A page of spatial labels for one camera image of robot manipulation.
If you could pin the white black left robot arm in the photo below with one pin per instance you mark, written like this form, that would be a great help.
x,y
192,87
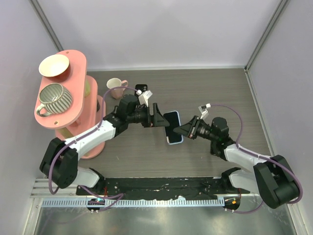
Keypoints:
x,y
60,162

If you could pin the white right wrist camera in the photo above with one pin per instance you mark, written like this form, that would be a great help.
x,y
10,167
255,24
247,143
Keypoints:
x,y
204,110

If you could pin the pink mug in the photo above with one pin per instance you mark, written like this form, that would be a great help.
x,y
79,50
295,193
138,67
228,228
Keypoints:
x,y
117,87

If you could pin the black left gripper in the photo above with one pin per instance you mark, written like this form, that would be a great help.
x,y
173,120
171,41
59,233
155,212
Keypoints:
x,y
158,120

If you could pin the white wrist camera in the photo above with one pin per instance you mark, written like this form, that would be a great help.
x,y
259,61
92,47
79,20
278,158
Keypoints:
x,y
204,110
143,97

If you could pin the white bowl red outside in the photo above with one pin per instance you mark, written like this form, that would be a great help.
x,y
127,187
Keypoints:
x,y
55,67

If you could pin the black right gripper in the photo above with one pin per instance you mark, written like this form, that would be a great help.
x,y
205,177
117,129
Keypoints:
x,y
190,129

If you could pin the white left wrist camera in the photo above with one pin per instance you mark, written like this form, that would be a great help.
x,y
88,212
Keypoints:
x,y
143,97

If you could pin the black phone case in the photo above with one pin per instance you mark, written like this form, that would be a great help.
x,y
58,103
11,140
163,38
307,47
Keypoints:
x,y
141,87

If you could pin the grey striped mug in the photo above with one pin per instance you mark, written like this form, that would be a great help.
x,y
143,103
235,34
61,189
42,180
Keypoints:
x,y
54,99

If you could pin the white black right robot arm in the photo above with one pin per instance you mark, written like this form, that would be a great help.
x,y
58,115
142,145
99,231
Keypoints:
x,y
269,177

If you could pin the aluminium frame rail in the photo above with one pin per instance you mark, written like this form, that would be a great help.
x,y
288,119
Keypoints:
x,y
74,196

